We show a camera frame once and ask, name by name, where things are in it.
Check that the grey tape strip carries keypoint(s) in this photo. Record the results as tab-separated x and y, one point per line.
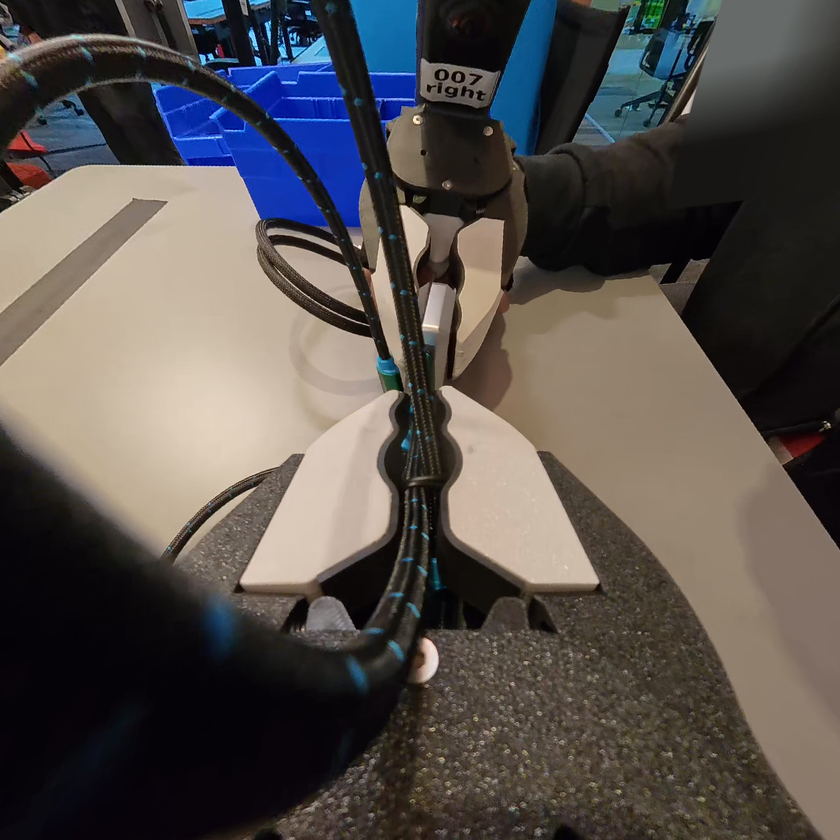
65	282

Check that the person's black jacket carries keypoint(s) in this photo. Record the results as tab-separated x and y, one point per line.
787	295

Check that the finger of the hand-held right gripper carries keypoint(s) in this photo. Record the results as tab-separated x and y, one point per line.
415	231
485	275

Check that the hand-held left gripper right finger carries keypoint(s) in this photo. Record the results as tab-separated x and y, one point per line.
518	518

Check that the person's right hand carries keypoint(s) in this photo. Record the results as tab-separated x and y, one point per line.
506	296

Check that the person's right forearm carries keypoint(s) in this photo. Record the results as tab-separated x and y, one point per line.
623	210

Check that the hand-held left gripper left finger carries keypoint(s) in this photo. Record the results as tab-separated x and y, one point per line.
321	518

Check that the black office chair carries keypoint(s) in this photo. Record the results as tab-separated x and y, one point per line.
663	59

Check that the silver metal port hub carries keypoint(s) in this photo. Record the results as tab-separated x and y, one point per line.
436	315

